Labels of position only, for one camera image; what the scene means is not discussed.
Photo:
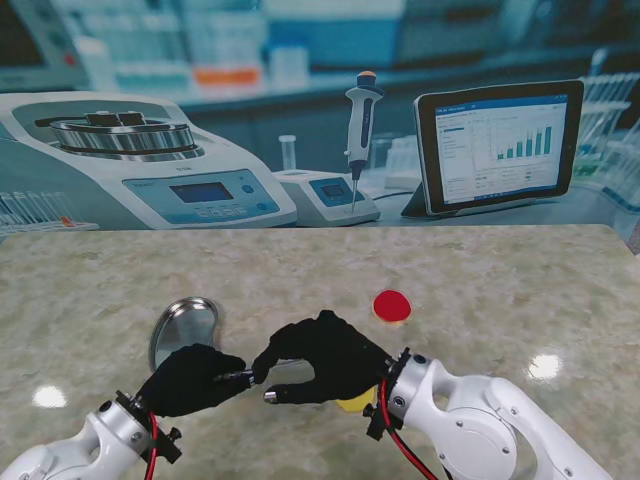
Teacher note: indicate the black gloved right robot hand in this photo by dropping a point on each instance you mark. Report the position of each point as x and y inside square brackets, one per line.
[340, 360]

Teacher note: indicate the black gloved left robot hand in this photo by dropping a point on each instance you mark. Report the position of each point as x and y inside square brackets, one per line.
[190, 380]

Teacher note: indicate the clear culture dish yellow lid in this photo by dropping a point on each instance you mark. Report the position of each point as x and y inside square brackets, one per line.
[357, 402]

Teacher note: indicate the red filter paper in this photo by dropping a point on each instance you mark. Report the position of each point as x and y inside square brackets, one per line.
[392, 305]

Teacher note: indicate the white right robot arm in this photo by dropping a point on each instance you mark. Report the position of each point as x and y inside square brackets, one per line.
[475, 420]

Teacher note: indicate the round stainless steel tray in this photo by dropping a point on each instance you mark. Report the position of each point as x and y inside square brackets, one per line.
[185, 320]

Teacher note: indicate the lab scene backdrop poster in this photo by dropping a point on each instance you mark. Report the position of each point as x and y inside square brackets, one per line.
[300, 50]

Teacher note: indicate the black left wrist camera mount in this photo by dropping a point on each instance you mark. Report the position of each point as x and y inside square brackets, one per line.
[171, 445]

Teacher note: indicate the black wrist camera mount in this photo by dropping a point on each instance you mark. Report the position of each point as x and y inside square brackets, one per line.
[377, 422]
[171, 445]

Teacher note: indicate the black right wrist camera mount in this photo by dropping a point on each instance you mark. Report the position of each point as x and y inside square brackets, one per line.
[377, 422]

